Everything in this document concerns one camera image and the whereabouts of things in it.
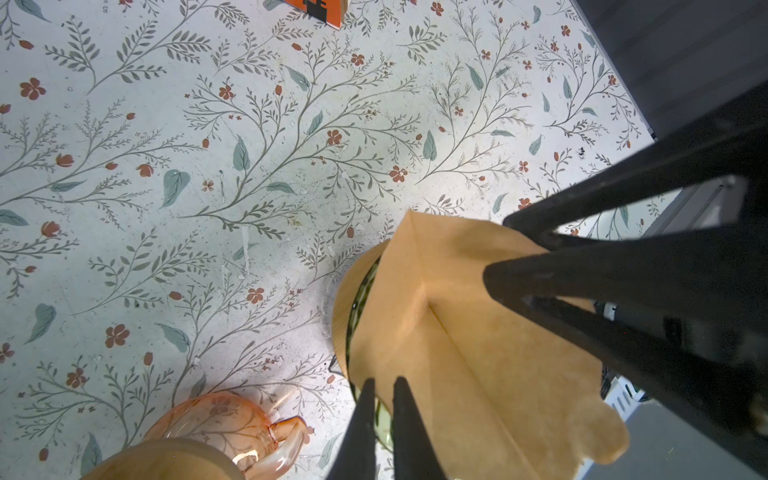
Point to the orange coffee filter box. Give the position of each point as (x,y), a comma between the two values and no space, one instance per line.
(330,12)

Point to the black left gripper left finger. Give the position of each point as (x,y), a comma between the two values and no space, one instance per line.
(356,456)

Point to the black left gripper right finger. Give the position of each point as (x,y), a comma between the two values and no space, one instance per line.
(414,457)

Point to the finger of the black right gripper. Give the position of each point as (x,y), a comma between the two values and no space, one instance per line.
(731,140)
(714,278)

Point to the orange glass carafe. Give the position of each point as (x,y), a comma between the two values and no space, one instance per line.
(240,429)

